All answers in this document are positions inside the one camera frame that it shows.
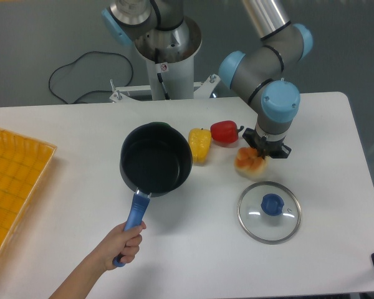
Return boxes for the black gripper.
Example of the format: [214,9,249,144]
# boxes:
[242,128,292,159]

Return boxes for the round golden bread roll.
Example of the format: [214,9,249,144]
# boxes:
[234,147,269,181]

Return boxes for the dark saucepan blue handle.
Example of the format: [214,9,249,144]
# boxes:
[112,123,194,268]

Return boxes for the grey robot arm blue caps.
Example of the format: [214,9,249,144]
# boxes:
[102,1,313,159]

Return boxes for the person's forearm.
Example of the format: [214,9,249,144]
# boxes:
[49,252,107,299]

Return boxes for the person's hand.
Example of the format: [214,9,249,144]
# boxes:
[90,221,146,273]

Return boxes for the red bell pepper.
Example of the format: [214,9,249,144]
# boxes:
[210,120,244,146]

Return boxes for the glass lid blue knob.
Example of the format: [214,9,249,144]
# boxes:
[237,181,302,245]

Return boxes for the yellow bell pepper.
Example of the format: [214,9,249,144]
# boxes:
[188,128,211,164]

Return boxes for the green bell pepper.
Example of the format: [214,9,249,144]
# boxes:
[150,121,170,127]

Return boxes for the yellow woven basket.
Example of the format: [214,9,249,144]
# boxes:
[0,128,57,255]

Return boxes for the black cable on floor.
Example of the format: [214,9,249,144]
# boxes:
[48,51,134,105]

